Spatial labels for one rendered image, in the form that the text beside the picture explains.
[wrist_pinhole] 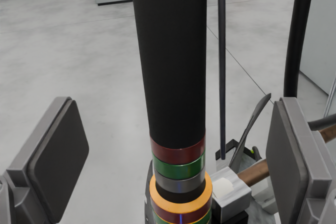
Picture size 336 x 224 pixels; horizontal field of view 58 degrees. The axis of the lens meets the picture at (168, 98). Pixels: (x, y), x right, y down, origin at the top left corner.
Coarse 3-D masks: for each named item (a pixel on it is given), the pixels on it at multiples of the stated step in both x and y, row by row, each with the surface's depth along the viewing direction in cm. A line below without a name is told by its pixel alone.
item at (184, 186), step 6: (204, 168) 19; (156, 174) 19; (198, 174) 18; (204, 174) 20; (156, 180) 20; (162, 180) 19; (168, 180) 18; (174, 180) 18; (180, 180) 18; (186, 180) 18; (192, 180) 18; (198, 180) 19; (162, 186) 19; (168, 186) 19; (174, 186) 18; (180, 186) 18; (186, 186) 18; (192, 186) 19; (180, 192) 19
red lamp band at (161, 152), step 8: (152, 144) 18; (200, 144) 17; (160, 152) 17; (168, 152) 17; (176, 152) 17; (184, 152) 17; (192, 152) 17; (200, 152) 18; (168, 160) 17; (176, 160) 17; (184, 160) 17
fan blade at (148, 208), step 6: (150, 162) 80; (150, 168) 78; (150, 174) 77; (144, 204) 84; (150, 204) 74; (144, 210) 84; (150, 210) 74; (144, 216) 84; (150, 216) 76; (150, 222) 78
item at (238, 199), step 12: (228, 168) 25; (240, 180) 24; (228, 192) 23; (240, 192) 23; (216, 204) 23; (228, 204) 23; (240, 204) 24; (216, 216) 24; (228, 216) 24; (240, 216) 24
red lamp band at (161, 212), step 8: (152, 200) 20; (208, 200) 20; (160, 208) 20; (200, 208) 19; (208, 208) 20; (160, 216) 20; (168, 216) 20; (176, 216) 19; (184, 216) 19; (192, 216) 20; (200, 216) 20
